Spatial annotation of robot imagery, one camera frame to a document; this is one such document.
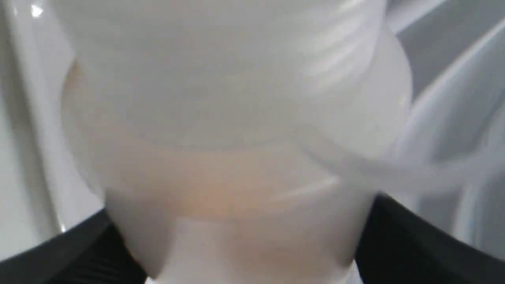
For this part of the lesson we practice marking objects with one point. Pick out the translucent squeeze bottle amber liquid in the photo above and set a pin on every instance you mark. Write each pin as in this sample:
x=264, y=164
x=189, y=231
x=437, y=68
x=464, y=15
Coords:
x=243, y=141

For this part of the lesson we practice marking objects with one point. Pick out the grey fabric backdrop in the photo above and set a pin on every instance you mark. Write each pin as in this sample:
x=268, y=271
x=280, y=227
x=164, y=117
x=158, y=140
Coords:
x=456, y=52

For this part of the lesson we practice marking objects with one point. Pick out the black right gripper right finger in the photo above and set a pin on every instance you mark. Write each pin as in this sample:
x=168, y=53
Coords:
x=399, y=247

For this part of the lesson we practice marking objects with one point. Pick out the white plastic tray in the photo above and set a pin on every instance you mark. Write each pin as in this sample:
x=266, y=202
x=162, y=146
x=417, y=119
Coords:
x=60, y=199

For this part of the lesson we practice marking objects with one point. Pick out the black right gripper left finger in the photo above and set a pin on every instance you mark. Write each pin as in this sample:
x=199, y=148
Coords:
x=92, y=252

